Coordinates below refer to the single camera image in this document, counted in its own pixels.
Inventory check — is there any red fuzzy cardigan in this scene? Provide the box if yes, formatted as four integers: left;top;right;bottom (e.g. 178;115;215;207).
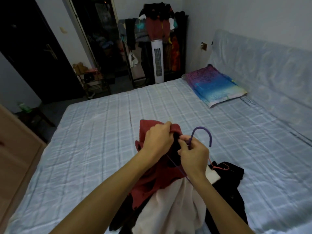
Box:
130;119;188;210

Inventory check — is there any light wooden wardrobe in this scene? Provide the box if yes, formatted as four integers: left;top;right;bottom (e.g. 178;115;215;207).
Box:
0;103;47;232

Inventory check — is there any green plastic bottle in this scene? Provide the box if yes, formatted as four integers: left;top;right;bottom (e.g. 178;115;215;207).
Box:
17;102;32;113

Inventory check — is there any black clothes rack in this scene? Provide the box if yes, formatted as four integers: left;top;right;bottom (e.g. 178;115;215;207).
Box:
117;2;189;88

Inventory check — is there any bed with pale checked sheet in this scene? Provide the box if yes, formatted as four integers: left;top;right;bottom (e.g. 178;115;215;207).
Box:
5;29;312;234

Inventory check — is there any white plastic bag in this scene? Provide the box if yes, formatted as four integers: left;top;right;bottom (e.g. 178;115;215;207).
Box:
128;52;139;68

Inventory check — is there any metal door handle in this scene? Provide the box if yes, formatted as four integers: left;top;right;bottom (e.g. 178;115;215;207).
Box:
44;44;58;60

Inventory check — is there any dark wooden stool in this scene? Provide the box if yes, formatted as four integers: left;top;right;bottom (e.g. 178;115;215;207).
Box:
14;107;57;142

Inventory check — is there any person's left hand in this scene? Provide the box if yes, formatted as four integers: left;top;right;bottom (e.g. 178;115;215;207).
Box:
139;121;175;161

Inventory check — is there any black door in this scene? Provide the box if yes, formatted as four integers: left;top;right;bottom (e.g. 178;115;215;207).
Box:
0;0;84;105

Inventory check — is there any person's left forearm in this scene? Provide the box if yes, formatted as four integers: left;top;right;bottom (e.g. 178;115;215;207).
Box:
50;149;149;234

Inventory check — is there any person's right forearm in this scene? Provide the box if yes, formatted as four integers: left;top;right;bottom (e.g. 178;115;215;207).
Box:
188;168;255;234

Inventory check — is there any purple wire hanger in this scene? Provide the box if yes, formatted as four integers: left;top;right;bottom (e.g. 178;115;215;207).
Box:
167;126;213;187

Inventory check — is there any metal shoe rack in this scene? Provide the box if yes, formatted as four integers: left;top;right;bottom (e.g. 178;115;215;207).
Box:
73;67;111;99

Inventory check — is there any white tower fan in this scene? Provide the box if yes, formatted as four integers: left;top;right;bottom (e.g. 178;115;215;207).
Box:
151;39;164;84

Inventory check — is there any pink wire hanger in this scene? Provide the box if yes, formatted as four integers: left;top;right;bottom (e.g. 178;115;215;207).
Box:
208;157;230;171

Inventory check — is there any purple and blue pillow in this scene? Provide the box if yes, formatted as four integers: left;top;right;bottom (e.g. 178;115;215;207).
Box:
182;64;248;109

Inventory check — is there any white fuzzy coat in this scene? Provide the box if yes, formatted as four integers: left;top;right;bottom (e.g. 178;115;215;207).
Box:
131;165;221;234

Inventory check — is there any person's right hand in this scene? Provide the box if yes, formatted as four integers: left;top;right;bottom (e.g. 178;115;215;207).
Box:
177;135;210;179

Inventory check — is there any clothes rack with garments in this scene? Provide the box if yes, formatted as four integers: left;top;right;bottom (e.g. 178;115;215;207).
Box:
118;2;186;71

